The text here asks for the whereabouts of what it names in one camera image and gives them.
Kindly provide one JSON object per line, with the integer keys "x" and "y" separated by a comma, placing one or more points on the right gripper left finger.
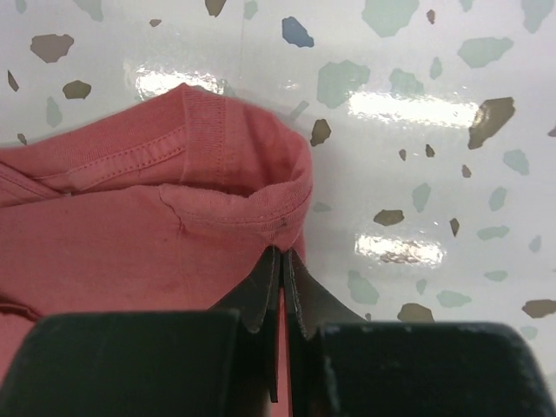
{"x": 257, "y": 300}

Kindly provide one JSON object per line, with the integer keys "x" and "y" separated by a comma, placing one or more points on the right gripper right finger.
{"x": 308, "y": 307}

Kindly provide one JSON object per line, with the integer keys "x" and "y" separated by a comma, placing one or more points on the red t shirt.
{"x": 166, "y": 205}

